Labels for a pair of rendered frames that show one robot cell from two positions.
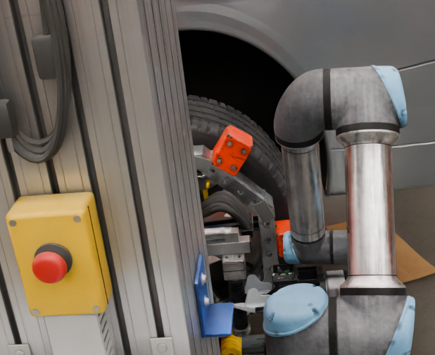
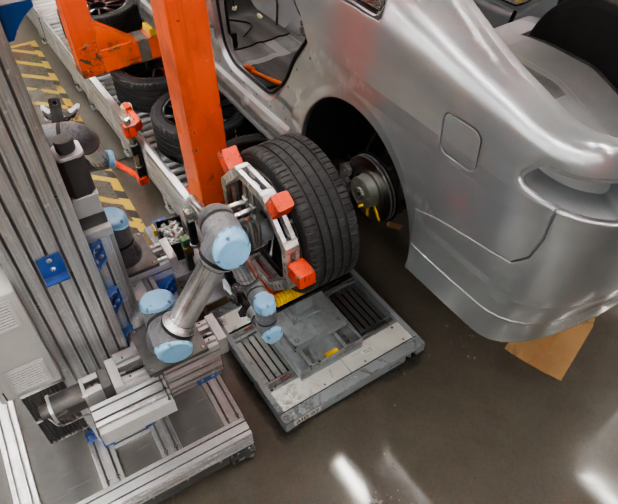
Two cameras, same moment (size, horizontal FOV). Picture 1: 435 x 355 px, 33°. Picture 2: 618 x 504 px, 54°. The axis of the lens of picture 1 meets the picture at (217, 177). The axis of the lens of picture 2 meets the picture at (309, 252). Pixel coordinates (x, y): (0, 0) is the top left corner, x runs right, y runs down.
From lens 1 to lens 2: 1.83 m
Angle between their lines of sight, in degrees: 48
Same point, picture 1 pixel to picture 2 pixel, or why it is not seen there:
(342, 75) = (212, 220)
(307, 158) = not seen: hidden behind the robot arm
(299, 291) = (162, 297)
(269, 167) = (305, 228)
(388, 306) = (162, 335)
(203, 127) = (282, 180)
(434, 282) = (545, 383)
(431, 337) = (477, 404)
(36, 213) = not seen: outside the picture
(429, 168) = (459, 306)
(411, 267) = (551, 360)
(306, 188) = not seen: hidden behind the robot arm
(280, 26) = (398, 145)
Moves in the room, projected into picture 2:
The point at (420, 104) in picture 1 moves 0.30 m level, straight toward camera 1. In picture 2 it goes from (462, 262) to (385, 285)
